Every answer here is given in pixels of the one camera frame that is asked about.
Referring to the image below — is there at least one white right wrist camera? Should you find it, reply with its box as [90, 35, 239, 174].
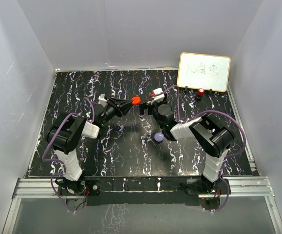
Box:
[150, 88, 166, 105]

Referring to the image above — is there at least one orange earbud charging case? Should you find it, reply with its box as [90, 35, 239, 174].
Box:
[131, 96, 141, 106]

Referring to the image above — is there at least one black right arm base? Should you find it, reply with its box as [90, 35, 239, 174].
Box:
[182, 178, 231, 195]

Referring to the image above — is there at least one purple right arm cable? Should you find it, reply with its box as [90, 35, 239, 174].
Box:
[162, 85, 246, 215]

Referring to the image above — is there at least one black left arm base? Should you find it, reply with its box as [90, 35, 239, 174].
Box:
[52, 176, 101, 197]

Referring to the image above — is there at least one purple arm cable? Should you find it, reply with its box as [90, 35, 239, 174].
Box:
[42, 97, 95, 215]
[162, 85, 246, 215]

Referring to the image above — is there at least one aluminium front rail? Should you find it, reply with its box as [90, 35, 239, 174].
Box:
[12, 176, 274, 198]

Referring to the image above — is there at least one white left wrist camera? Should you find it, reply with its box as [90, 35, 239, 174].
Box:
[98, 94, 107, 107]

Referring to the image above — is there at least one red emergency button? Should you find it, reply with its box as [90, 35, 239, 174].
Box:
[196, 88, 205, 100]

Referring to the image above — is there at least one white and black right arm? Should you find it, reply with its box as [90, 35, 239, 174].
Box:
[139, 99, 235, 194]

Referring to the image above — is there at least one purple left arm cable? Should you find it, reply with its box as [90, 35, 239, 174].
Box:
[42, 97, 95, 215]

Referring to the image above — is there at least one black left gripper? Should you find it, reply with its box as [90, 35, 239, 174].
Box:
[101, 97, 134, 126]

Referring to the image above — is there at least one white board yellow frame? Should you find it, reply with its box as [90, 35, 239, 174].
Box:
[176, 52, 231, 92]

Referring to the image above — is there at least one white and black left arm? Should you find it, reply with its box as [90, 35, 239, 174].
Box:
[42, 94, 141, 195]

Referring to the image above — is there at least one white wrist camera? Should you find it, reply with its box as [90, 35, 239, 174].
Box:
[98, 94, 107, 107]
[150, 88, 166, 105]

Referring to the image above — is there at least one purple charging case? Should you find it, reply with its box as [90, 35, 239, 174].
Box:
[154, 133, 165, 143]

